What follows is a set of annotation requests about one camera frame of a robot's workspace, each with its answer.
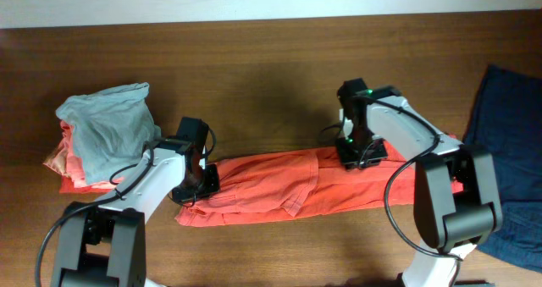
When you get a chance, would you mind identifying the red soccer t-shirt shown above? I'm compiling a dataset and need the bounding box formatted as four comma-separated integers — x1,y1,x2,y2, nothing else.
174,135,464,228

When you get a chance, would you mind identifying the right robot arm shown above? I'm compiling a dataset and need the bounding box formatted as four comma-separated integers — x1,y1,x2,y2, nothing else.
335,79,503,287

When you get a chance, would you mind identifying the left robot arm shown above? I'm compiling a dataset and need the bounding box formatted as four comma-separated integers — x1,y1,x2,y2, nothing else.
51,117,220,287

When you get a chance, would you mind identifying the grey folded shirt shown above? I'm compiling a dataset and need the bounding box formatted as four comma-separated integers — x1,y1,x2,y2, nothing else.
56,82,161,165

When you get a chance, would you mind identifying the pink folded garment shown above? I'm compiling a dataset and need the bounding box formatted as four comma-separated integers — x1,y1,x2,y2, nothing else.
43,120,131,193

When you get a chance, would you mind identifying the navy blue garment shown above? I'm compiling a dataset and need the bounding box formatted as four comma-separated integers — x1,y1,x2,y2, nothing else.
463,65,541,273

